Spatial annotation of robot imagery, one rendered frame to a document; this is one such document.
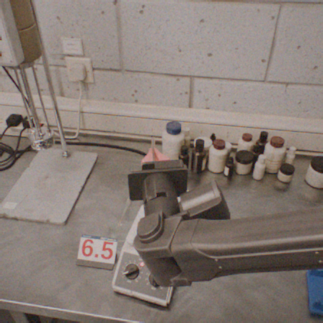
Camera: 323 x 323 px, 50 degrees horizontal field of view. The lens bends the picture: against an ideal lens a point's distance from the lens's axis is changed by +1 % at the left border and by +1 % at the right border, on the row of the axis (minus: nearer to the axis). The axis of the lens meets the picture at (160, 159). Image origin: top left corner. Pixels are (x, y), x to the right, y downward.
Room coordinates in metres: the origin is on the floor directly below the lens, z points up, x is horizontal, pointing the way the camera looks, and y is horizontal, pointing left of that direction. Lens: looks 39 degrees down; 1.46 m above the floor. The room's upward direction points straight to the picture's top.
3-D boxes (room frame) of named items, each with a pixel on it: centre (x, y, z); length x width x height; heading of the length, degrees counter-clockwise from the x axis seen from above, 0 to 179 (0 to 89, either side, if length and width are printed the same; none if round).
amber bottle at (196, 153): (0.82, -0.12, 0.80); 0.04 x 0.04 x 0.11
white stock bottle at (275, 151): (0.83, -0.35, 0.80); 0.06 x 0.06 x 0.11
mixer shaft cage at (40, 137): (0.77, 0.32, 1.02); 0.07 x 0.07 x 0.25
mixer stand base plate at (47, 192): (0.76, 0.33, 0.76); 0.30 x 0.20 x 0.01; 171
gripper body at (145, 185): (0.41, 0.00, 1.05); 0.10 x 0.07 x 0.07; 96
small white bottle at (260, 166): (0.78, -0.30, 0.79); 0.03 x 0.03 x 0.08
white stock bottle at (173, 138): (0.87, -0.04, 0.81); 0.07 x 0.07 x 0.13
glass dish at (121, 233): (0.57, 0.10, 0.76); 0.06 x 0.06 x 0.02
